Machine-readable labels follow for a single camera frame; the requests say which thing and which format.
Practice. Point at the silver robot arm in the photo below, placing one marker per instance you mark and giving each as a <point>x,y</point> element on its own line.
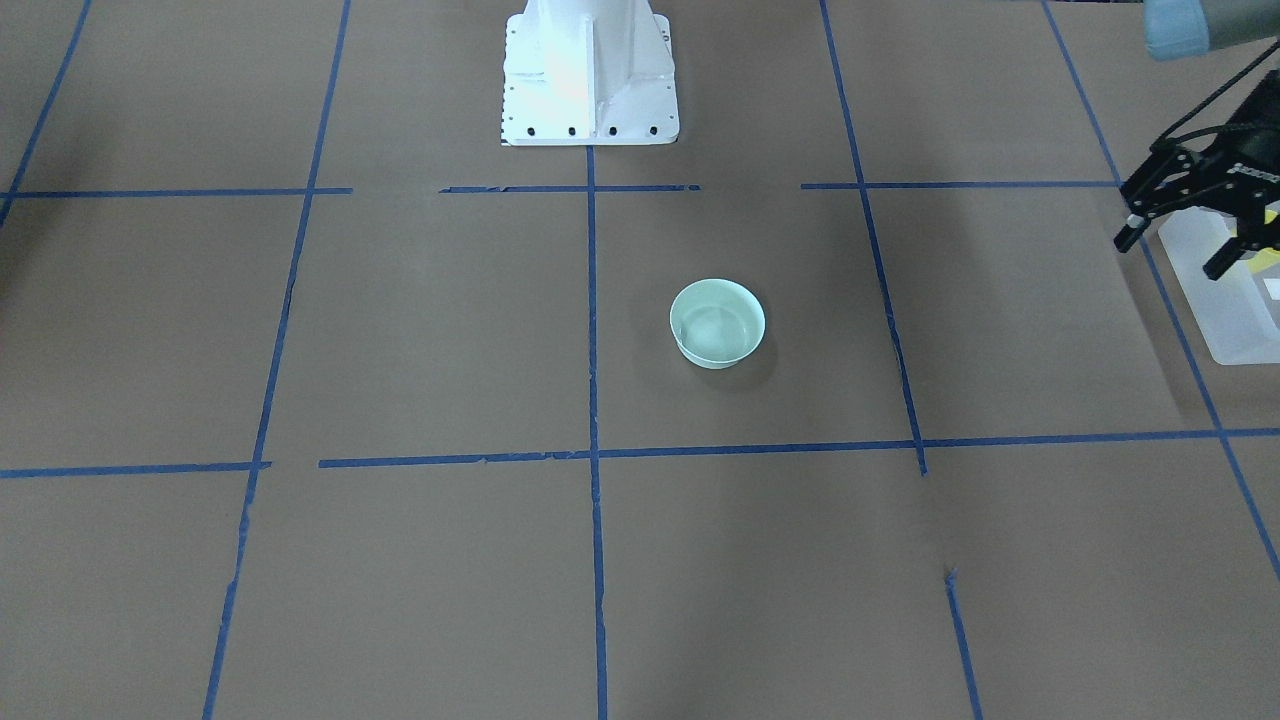
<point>1178,29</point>

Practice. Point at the mint green bowl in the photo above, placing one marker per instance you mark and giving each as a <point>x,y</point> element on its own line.
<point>716,323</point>

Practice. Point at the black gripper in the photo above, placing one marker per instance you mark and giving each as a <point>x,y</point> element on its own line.
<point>1252,181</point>

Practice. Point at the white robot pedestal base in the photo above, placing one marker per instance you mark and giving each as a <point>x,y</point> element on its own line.
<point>589,73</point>

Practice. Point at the translucent plastic storage box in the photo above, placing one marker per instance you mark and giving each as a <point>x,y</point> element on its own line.
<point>1239,322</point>

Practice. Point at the yellow plastic cup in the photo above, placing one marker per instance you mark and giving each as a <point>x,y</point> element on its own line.
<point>1262,261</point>

